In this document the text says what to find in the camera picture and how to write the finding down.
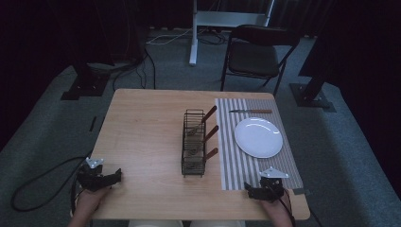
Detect wooden-handled fork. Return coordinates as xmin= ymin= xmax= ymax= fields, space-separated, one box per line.
xmin=186 ymin=105 xmax=218 ymax=137

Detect wooden-handled spoon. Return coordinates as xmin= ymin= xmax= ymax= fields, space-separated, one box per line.
xmin=188 ymin=125 xmax=220 ymax=156

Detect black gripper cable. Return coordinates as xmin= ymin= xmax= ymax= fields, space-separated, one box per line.
xmin=273 ymin=187 xmax=298 ymax=227

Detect wooden-handled knife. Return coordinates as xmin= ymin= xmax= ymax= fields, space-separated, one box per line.
xmin=228 ymin=108 xmax=273 ymax=114

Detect white floor cable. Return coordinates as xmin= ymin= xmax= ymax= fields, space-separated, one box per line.
xmin=146 ymin=27 xmax=194 ymax=45

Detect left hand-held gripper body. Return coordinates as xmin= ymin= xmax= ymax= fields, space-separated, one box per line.
xmin=77 ymin=156 xmax=110 ymax=192

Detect thick black cable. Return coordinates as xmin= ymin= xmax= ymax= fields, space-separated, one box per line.
xmin=10 ymin=155 xmax=93 ymax=213

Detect white desk frame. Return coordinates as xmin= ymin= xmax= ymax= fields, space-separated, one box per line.
xmin=188 ymin=0 xmax=276 ymax=67

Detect black wire cutlery rack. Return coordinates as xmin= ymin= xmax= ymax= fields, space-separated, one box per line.
xmin=181 ymin=109 xmax=208 ymax=178

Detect grey striped placemat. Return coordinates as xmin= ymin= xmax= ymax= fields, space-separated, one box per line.
xmin=214 ymin=97 xmax=305 ymax=191

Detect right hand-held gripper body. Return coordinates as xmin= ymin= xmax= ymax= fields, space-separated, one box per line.
xmin=258 ymin=166 xmax=289 ymax=203

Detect black folding chair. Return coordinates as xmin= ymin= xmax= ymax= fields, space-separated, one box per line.
xmin=219 ymin=24 xmax=301 ymax=98

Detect thin black floor cables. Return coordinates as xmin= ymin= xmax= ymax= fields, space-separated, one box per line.
xmin=112 ymin=46 xmax=157 ymax=92

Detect person's left hand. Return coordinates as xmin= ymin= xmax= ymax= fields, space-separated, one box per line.
xmin=71 ymin=186 xmax=112 ymax=223

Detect wooden-handled utensil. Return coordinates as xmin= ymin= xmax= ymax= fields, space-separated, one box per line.
xmin=201 ymin=147 xmax=219 ymax=163

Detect person's right hand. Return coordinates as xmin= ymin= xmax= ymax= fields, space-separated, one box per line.
xmin=258 ymin=190 xmax=295 ymax=227

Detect black stand with base plate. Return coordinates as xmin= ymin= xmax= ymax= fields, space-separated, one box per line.
xmin=60 ymin=61 xmax=112 ymax=101
xmin=288 ymin=67 xmax=338 ymax=114

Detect white plate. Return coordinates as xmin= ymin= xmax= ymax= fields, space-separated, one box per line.
xmin=234 ymin=116 xmax=284 ymax=159

